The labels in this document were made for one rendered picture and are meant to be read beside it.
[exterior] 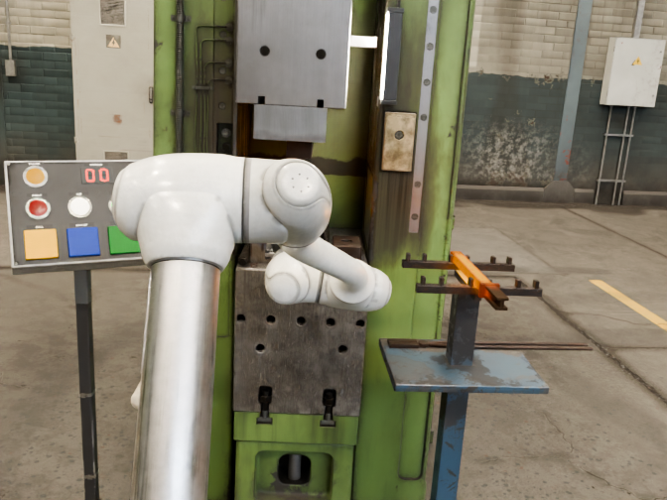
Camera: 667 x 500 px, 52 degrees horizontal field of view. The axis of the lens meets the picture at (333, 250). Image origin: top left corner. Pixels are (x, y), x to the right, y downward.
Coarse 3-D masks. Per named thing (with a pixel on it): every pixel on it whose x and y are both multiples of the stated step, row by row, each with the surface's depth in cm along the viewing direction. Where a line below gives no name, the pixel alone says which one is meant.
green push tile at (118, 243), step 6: (108, 228) 177; (114, 228) 178; (108, 234) 177; (114, 234) 178; (120, 234) 178; (108, 240) 178; (114, 240) 177; (120, 240) 178; (126, 240) 178; (132, 240) 179; (114, 246) 177; (120, 246) 177; (126, 246) 178; (132, 246) 179; (138, 246) 179; (114, 252) 176; (120, 252) 177; (126, 252) 178; (132, 252) 178; (138, 252) 179
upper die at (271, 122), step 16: (256, 112) 186; (272, 112) 186; (288, 112) 186; (304, 112) 186; (320, 112) 186; (256, 128) 187; (272, 128) 187; (288, 128) 187; (304, 128) 187; (320, 128) 187
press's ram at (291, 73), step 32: (256, 0) 178; (288, 0) 179; (320, 0) 179; (256, 32) 181; (288, 32) 181; (320, 32) 181; (256, 64) 183; (288, 64) 183; (320, 64) 183; (256, 96) 185; (288, 96) 185; (320, 96) 185
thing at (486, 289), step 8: (456, 256) 187; (464, 256) 187; (456, 264) 186; (464, 264) 180; (472, 264) 180; (464, 272) 179; (472, 272) 173; (480, 272) 173; (480, 280) 167; (488, 280) 167; (480, 288) 162; (488, 288) 160; (496, 288) 160; (480, 296) 162; (488, 296) 161; (496, 296) 154; (504, 296) 155; (496, 304) 156
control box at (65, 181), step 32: (128, 160) 185; (32, 192) 173; (64, 192) 176; (96, 192) 179; (32, 224) 171; (64, 224) 174; (96, 224) 177; (64, 256) 172; (96, 256) 175; (128, 256) 178
